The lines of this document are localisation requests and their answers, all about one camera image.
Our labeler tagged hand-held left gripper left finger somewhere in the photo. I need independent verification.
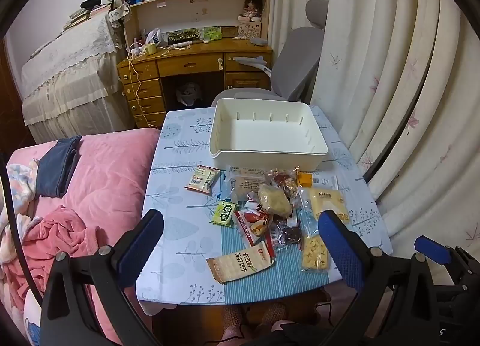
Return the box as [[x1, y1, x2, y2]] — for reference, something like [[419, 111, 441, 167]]
[[39, 209, 165, 346]]

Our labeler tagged floral fabric bag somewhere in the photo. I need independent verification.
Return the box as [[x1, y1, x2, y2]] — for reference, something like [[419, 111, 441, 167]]
[[109, 2, 132, 27]]

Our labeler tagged pink crumpled garment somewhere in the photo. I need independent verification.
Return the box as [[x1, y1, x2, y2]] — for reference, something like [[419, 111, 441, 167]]
[[0, 205, 102, 313]]

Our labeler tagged dark cake red-edged packet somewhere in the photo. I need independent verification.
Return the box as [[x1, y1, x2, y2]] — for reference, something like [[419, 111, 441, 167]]
[[270, 218, 304, 251]]

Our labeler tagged white printed box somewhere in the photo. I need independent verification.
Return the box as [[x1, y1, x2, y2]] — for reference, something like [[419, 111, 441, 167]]
[[238, 17, 263, 39]]

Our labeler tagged beige cracker packet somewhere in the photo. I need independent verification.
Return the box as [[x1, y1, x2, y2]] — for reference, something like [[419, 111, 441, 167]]
[[206, 241, 276, 284]]

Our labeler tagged teal striped placemat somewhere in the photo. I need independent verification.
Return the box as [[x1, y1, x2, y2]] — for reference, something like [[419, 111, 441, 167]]
[[221, 196, 338, 294]]

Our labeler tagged white cable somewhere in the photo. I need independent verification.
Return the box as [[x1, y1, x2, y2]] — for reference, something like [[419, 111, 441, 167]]
[[127, 49, 158, 127]]

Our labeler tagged clear bread packet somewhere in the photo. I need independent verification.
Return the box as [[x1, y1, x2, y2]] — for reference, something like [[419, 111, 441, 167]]
[[225, 166, 269, 200]]

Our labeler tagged navy folded cloth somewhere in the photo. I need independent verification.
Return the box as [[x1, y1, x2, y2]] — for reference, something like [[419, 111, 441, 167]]
[[35, 136, 82, 198]]

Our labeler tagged grey bag under desk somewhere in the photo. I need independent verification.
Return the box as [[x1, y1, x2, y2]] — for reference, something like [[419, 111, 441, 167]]
[[176, 81, 203, 106]]

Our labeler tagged white plastic bag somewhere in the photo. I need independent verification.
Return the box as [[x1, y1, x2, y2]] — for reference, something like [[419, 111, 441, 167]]
[[144, 29, 164, 46]]

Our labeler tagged red and white date packet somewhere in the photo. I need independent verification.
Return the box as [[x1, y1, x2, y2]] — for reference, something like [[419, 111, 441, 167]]
[[233, 199, 276, 247]]

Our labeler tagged clear biscuit packet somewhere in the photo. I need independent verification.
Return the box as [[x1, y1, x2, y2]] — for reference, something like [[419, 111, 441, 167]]
[[302, 235, 331, 272]]

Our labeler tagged yellow cake packet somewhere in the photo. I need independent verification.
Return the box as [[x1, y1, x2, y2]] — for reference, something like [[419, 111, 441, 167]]
[[300, 186, 351, 224]]

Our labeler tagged green snack packet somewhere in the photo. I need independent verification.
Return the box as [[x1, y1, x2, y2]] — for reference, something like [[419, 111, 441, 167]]
[[211, 199, 240, 227]]

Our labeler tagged brown-haired doll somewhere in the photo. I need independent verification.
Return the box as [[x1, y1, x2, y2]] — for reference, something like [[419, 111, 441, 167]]
[[242, 0, 263, 20]]

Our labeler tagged grey office chair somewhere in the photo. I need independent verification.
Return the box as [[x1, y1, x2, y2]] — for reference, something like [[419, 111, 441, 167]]
[[211, 0, 329, 108]]

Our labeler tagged white plastic bin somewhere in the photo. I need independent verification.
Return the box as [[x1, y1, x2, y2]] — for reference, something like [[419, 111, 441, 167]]
[[209, 97, 329, 172]]

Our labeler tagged wooden desk with drawers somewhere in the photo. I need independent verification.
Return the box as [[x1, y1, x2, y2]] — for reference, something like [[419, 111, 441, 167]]
[[117, 36, 274, 129]]

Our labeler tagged wooden bookshelf hutch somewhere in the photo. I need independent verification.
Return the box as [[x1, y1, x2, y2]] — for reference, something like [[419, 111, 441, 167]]
[[118, 0, 271, 46]]

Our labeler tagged dark green packet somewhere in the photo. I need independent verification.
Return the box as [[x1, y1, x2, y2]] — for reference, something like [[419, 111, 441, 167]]
[[167, 28, 201, 44]]

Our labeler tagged stack of books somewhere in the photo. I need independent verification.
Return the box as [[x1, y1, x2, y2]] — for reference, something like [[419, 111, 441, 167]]
[[62, 4, 113, 31]]

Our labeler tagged white floral blanket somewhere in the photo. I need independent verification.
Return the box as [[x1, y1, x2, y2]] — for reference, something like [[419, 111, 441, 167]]
[[0, 160, 40, 219]]

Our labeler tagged pink quilt bed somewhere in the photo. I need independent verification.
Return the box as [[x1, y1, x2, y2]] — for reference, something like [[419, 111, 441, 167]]
[[0, 128, 162, 346]]

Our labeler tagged round pastry clear packet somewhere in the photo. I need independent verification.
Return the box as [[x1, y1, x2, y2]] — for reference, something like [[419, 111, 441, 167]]
[[258, 184, 293, 217]]

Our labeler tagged white lace furniture cover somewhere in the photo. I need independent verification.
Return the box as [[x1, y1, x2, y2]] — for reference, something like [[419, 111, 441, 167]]
[[20, 14, 132, 144]]

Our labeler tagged cream red-edged snack packet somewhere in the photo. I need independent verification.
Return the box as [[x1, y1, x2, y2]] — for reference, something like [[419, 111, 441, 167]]
[[185, 165, 221, 193]]

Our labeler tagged cream floral curtain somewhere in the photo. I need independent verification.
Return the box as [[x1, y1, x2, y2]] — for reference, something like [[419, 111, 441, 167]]
[[270, 0, 480, 256]]

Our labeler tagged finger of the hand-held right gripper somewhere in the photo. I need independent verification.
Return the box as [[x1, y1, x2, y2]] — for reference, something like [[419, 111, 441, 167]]
[[414, 235, 480, 284]]

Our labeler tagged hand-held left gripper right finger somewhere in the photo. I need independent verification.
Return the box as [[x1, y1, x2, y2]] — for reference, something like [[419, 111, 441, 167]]
[[318, 210, 447, 346]]

